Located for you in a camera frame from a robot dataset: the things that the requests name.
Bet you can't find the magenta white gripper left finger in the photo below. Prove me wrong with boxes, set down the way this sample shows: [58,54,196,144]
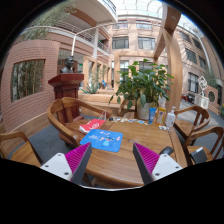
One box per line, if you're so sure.
[41,143,92,185]

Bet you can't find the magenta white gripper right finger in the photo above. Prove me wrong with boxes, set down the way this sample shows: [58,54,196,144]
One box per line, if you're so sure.
[133,143,182,185]

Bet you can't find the black computer mouse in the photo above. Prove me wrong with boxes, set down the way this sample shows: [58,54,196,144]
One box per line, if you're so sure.
[160,146,174,155]

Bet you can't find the red white pouch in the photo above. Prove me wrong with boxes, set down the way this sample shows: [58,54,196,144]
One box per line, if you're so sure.
[79,119,104,134]

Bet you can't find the black box on chair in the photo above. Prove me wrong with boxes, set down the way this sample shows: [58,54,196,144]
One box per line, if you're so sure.
[191,147,207,164]

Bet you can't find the wooden chair near left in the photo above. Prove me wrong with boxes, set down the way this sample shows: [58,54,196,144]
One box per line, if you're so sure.
[0,131,43,167]

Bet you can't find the wooden chair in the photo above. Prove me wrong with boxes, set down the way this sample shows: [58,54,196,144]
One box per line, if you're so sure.
[0,131,43,167]
[183,126,224,166]

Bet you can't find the clear pump sanitizer bottle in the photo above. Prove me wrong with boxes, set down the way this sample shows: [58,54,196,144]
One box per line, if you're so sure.
[166,106,176,128]

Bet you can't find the yellow spray bottle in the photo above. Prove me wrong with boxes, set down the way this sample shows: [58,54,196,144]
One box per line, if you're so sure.
[157,97,166,124]

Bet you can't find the wooden armchair far left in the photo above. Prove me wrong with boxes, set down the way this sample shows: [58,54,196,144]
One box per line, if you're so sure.
[47,97,110,148]

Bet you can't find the wooden armchair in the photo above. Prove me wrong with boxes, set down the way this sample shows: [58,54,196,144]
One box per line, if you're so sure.
[174,105,210,140]
[47,97,110,148]

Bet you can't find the blue cylindrical can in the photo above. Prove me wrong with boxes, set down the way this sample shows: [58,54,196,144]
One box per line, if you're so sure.
[148,107,156,124]

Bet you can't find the wooden chair near right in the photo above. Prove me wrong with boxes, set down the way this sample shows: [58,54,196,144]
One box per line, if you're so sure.
[183,126,224,166]

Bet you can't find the wooden armchair far right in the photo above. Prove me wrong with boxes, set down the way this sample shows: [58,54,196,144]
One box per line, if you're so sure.
[174,105,210,140]

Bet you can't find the green potted plant white pot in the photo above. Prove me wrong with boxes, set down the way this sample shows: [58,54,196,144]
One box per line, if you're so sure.
[110,61,174,120]

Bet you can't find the dark bronze bust statue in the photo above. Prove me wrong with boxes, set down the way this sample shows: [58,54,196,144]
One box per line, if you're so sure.
[60,56,74,73]

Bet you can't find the red wooden pedestal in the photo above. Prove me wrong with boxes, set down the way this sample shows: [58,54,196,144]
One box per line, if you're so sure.
[48,73,84,99]

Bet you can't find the wooden pillar post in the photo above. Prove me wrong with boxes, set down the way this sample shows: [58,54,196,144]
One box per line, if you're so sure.
[153,3,183,111]

